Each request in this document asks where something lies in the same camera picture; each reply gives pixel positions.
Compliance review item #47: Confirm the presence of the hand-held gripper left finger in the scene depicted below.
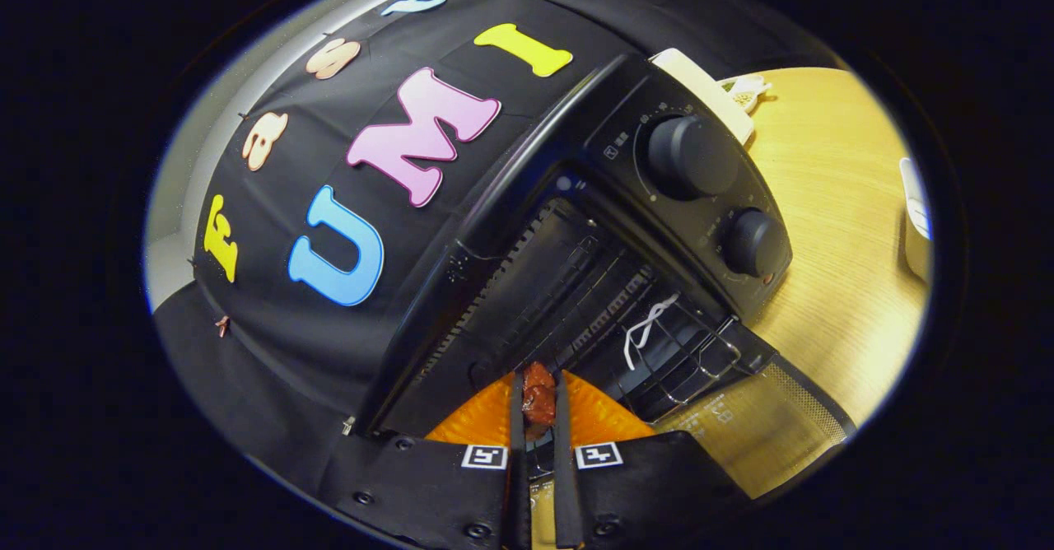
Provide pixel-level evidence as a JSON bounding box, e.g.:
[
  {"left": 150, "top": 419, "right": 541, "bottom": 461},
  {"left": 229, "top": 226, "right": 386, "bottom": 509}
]
[{"left": 319, "top": 371, "right": 532, "bottom": 550}]

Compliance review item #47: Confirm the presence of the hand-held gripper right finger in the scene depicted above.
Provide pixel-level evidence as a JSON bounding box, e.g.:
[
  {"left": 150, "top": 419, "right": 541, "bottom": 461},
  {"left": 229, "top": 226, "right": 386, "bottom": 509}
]
[{"left": 553, "top": 369, "right": 752, "bottom": 550}]

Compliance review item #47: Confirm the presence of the brown meat piece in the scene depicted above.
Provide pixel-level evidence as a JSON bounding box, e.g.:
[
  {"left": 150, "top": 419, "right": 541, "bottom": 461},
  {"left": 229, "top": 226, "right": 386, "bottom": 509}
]
[{"left": 521, "top": 361, "right": 559, "bottom": 440}]

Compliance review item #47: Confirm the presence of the glass toaster oven door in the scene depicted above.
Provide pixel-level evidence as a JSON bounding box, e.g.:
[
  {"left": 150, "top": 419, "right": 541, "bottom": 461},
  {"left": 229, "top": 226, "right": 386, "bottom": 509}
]
[{"left": 655, "top": 344, "right": 857, "bottom": 501}]

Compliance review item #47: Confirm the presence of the black toaster oven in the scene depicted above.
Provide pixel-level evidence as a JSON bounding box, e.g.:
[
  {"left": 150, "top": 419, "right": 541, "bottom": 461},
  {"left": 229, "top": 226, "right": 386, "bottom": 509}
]
[{"left": 362, "top": 52, "right": 857, "bottom": 550}]

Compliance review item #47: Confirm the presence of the black oven knob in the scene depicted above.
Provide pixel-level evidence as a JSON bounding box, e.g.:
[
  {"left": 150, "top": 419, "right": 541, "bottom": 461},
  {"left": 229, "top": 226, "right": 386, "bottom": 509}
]
[
  {"left": 722, "top": 208, "right": 787, "bottom": 279},
  {"left": 645, "top": 115, "right": 740, "bottom": 201}
]

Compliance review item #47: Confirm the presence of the white pop-up toaster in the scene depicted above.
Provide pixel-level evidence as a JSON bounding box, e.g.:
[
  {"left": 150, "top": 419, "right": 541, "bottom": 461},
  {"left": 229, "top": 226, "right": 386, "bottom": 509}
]
[{"left": 651, "top": 48, "right": 754, "bottom": 146}]

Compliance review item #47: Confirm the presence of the white ribbed tray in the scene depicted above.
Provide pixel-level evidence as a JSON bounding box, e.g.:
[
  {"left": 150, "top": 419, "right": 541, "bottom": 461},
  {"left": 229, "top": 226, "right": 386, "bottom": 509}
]
[{"left": 899, "top": 157, "right": 934, "bottom": 283}]

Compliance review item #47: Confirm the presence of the white divided plate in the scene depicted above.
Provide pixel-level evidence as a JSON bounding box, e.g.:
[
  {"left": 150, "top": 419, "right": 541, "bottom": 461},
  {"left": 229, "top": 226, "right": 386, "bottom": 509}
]
[{"left": 718, "top": 74, "right": 775, "bottom": 114}]

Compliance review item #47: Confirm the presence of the white cord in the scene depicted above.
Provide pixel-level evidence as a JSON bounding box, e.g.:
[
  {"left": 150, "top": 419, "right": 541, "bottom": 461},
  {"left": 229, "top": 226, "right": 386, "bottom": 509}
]
[{"left": 623, "top": 292, "right": 682, "bottom": 371}]

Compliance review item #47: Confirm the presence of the metal wire oven rack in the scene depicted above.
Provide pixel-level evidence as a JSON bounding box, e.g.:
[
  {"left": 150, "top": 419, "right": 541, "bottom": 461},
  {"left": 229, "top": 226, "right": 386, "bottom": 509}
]
[{"left": 622, "top": 291, "right": 746, "bottom": 411}]

